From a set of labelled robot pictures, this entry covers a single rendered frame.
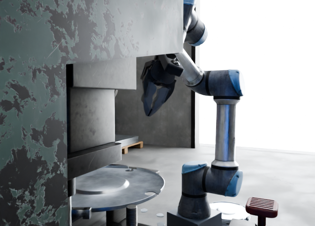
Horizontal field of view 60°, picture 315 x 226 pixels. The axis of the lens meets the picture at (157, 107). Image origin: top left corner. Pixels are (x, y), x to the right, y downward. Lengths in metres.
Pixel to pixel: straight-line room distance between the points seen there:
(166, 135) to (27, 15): 5.28
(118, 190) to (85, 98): 0.22
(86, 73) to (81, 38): 0.15
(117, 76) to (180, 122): 4.85
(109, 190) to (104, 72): 0.25
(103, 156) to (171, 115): 4.93
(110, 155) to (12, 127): 0.28
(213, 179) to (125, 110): 4.79
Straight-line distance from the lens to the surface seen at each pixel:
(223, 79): 1.17
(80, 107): 0.45
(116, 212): 0.63
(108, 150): 0.48
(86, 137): 0.47
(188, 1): 0.81
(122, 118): 5.93
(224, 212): 1.92
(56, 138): 0.25
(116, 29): 0.33
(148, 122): 5.62
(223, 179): 1.19
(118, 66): 0.50
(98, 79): 0.45
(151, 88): 0.73
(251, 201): 0.62
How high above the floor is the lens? 0.98
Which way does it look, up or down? 2 degrees down
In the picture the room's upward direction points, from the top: straight up
